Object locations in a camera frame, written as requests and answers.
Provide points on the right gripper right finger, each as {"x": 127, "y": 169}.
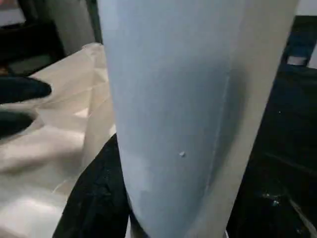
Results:
{"x": 272, "y": 210}

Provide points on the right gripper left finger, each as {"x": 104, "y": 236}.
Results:
{"x": 99, "y": 198}

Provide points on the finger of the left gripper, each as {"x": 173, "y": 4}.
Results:
{"x": 15, "y": 124}
{"x": 24, "y": 90}

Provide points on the white plastic table top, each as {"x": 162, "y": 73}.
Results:
{"x": 37, "y": 161}

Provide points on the white plastic table leg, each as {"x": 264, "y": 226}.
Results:
{"x": 185, "y": 99}

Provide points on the grey curtain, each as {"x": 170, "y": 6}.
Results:
{"x": 74, "y": 24}

